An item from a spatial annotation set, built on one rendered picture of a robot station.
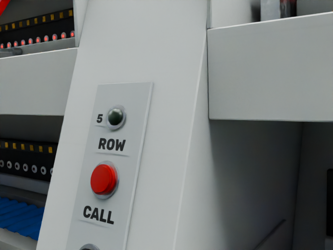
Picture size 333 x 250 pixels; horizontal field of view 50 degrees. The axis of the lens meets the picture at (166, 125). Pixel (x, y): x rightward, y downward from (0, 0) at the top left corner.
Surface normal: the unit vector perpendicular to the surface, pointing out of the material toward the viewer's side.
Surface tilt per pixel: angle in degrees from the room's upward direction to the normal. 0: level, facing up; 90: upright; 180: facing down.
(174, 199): 90
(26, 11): 90
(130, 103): 90
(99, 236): 90
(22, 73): 109
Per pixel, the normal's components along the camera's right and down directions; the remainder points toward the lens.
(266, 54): -0.57, 0.10
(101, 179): -0.55, -0.23
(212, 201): 0.82, 0.03
